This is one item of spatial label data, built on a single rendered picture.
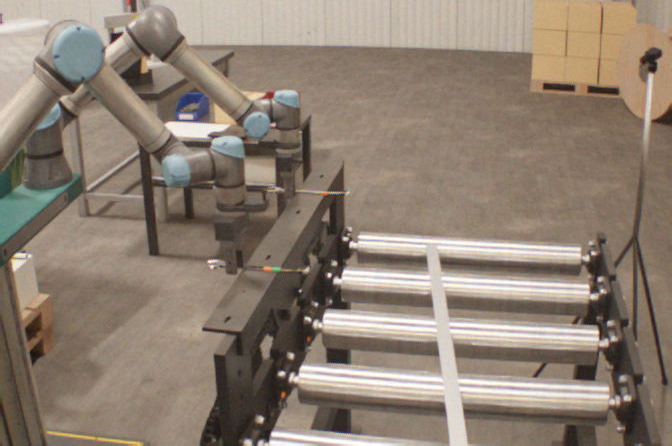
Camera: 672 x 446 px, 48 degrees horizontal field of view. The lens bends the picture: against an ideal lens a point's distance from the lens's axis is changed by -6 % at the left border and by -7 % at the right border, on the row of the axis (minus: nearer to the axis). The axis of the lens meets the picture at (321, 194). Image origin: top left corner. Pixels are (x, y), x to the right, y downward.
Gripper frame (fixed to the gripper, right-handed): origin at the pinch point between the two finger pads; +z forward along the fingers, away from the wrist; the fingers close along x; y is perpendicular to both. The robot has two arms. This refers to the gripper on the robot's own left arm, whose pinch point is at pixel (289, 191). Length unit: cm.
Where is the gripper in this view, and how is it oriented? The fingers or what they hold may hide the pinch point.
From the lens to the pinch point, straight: 250.9
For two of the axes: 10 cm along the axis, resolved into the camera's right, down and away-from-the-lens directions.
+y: 9.8, 0.5, -2.0
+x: 2.1, -3.4, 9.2
